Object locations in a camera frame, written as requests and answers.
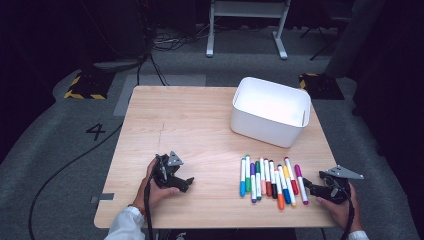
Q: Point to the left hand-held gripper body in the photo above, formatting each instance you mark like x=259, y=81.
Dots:
x=163, y=173

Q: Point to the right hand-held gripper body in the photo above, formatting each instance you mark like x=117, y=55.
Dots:
x=338, y=190

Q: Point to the yellow cap marker pen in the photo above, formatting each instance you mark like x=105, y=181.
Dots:
x=289, y=186

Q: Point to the group of coloured markers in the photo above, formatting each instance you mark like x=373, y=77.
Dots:
x=266, y=173

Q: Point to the light blue cap marker pen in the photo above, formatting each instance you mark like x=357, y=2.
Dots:
x=243, y=176

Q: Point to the purple cap marker pen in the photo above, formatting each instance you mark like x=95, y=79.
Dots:
x=253, y=183

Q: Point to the light green cap marker pen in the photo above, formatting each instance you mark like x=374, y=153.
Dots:
x=248, y=173

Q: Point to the white plastic bin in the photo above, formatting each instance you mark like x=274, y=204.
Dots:
x=260, y=130

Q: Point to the person's right hand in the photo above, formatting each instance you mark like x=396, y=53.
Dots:
x=340, y=213

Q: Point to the person's left hand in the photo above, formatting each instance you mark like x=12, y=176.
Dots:
x=155, y=196

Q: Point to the grey tape strip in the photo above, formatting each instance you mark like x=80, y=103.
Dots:
x=105, y=197

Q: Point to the yellow black striped base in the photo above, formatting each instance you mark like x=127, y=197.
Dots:
x=321, y=86
x=88, y=85

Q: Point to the black tripod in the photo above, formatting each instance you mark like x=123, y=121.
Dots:
x=321, y=33

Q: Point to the grey curtain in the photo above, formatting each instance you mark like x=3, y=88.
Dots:
x=356, y=36

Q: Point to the white metal desk frame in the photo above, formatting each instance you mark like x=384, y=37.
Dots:
x=246, y=8

